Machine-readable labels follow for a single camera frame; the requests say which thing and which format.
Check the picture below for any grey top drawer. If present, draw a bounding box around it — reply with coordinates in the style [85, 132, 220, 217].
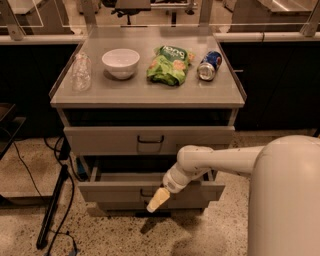
[64, 126, 234, 156]

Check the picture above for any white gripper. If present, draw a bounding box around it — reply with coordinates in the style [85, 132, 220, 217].
[147, 162, 209, 213]

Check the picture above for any white ceramic bowl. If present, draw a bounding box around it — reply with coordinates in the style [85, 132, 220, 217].
[102, 48, 140, 80]

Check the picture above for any black metal floor bar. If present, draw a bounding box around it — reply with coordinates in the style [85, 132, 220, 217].
[36, 165, 68, 250]

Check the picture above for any black floor cable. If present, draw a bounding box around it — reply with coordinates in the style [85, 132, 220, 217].
[0, 126, 96, 256]

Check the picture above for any blue soda can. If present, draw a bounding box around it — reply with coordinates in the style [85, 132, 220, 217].
[197, 51, 222, 81]

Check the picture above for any grey drawer cabinet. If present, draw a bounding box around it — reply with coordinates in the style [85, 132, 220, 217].
[48, 26, 248, 218]

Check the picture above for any clear plastic bottle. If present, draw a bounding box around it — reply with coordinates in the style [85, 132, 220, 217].
[72, 52, 91, 92]

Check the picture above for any grey bottom drawer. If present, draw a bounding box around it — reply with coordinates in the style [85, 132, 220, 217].
[98, 200, 208, 211]

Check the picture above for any grey drawer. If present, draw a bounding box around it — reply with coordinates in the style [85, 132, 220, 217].
[64, 126, 234, 156]
[98, 200, 208, 211]
[78, 167, 225, 206]

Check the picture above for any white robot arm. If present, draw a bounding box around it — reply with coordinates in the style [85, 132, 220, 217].
[147, 135, 320, 256]

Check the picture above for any green chip bag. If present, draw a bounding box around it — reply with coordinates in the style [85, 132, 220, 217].
[147, 45, 195, 86]

